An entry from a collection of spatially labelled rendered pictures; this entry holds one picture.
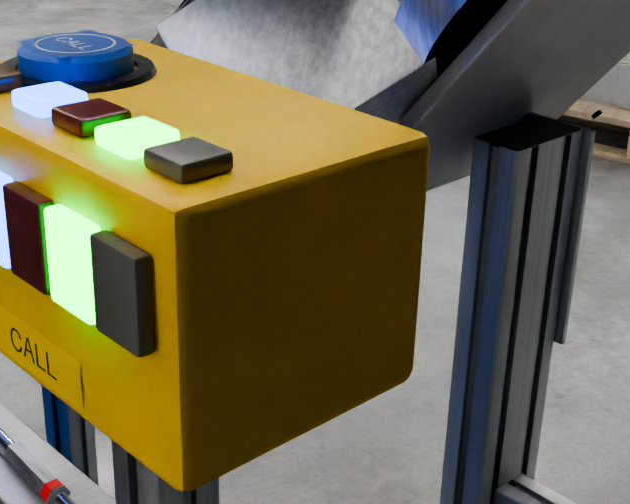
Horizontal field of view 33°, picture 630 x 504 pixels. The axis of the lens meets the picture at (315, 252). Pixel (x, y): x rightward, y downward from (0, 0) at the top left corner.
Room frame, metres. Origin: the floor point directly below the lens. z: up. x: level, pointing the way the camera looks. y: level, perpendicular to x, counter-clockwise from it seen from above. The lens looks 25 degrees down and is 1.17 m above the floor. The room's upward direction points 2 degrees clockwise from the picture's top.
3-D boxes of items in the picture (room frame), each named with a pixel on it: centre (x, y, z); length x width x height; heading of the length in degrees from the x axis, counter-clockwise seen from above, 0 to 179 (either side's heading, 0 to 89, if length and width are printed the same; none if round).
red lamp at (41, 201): (0.29, 0.08, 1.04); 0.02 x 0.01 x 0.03; 44
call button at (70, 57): (0.36, 0.09, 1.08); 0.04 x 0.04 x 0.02
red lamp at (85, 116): (0.30, 0.07, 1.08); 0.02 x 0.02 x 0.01; 44
